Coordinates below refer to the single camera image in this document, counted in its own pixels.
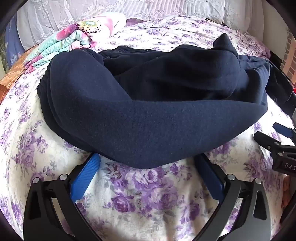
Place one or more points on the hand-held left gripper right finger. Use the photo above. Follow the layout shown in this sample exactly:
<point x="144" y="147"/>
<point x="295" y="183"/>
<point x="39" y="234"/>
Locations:
<point x="209" y="178"/>

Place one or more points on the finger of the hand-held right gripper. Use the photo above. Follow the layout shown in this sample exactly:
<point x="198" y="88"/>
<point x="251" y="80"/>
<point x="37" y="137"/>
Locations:
<point x="282" y="130"/>
<point x="268" y="142"/>

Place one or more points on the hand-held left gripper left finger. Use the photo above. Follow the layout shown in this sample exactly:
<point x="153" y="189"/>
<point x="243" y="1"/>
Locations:
<point x="84" y="179"/>

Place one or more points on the navy blue pants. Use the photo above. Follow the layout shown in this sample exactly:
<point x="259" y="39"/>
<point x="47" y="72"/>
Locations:
<point x="138" y="104"/>

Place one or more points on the person's right hand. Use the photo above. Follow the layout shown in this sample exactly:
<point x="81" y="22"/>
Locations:
<point x="290" y="192"/>

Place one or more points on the dark cloth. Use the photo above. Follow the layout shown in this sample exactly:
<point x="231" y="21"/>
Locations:
<point x="281" y="88"/>

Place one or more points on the purple floral bed sheet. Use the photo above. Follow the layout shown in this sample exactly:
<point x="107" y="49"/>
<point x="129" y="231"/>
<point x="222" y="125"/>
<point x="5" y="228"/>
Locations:
<point x="138" y="192"/>

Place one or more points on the purple patterned pillow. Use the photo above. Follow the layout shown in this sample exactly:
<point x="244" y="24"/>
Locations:
<point x="256" y="46"/>

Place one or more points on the white cloth bundle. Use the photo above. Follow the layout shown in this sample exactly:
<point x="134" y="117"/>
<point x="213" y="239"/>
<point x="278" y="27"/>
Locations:
<point x="242" y="16"/>

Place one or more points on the orange brown patterned blanket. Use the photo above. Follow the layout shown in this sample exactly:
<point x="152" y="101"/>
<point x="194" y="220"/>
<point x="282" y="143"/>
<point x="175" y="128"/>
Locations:
<point x="13" y="71"/>

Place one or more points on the folded colourful floral quilt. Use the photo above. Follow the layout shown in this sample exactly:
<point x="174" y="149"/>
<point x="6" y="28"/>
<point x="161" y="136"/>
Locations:
<point x="76" y="34"/>

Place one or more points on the plain purple cloth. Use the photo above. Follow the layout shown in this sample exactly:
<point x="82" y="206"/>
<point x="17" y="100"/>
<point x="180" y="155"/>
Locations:
<point x="136" y="22"/>

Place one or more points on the white lace cover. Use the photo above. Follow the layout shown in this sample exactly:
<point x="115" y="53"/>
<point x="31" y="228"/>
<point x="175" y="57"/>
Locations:
<point x="69" y="14"/>

